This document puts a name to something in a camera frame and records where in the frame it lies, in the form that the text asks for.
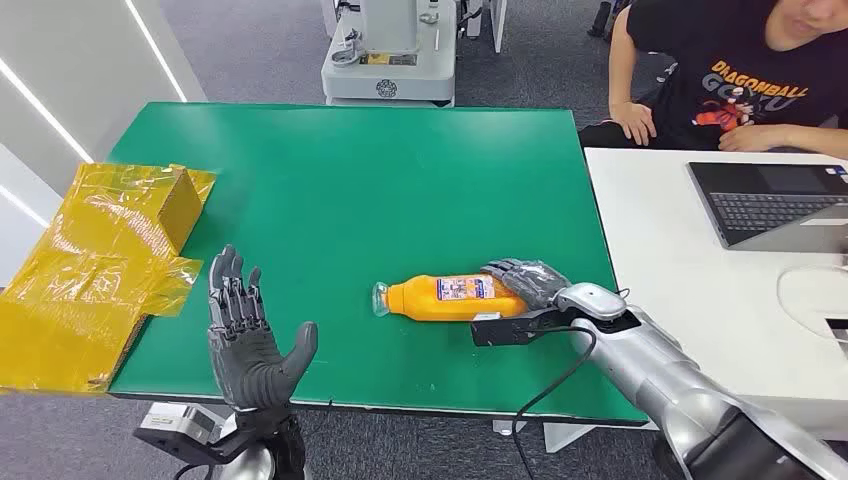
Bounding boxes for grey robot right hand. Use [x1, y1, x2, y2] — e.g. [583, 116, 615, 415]
[481, 258, 572, 311]

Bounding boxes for orange juice bottle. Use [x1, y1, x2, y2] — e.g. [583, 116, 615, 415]
[372, 274, 529, 323]

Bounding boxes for grey device on desk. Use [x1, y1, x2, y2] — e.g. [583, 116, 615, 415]
[824, 317, 848, 360]

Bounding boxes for white cable loop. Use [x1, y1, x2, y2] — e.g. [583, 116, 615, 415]
[776, 263, 848, 340]

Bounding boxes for white table leg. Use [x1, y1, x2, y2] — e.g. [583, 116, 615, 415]
[492, 418, 658, 455]

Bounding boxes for yellow taped cardboard box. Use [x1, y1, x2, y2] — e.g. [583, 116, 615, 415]
[0, 162, 218, 397]

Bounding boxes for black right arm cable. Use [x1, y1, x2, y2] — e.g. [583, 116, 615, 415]
[510, 323, 599, 480]

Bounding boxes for person's right hand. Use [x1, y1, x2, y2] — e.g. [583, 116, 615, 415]
[609, 101, 658, 147]

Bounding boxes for black objects on floor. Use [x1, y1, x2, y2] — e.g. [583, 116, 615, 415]
[588, 0, 617, 38]

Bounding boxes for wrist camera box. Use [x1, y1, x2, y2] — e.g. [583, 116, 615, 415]
[134, 402, 234, 466]
[470, 306, 579, 348]

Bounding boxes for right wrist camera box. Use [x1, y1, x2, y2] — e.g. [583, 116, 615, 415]
[470, 306, 579, 348]

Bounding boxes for person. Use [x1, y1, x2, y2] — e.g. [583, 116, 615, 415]
[578, 0, 848, 161]

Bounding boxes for white furniture panel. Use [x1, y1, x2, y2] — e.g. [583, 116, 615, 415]
[488, 0, 509, 54]

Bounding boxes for dark grey laptop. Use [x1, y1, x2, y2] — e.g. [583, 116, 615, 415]
[686, 162, 848, 254]

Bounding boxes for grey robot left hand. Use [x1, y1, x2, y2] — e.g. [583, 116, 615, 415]
[207, 245, 319, 412]

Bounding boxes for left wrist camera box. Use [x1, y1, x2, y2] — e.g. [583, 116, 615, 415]
[134, 402, 234, 466]

